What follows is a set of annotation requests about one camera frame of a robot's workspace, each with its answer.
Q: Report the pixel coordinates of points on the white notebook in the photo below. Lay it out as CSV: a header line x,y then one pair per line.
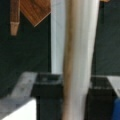
x,y
81,23

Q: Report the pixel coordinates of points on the black box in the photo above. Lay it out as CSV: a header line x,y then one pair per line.
x,y
48,92

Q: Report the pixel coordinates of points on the wooden bookshelf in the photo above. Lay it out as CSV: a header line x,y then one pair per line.
x,y
34,10

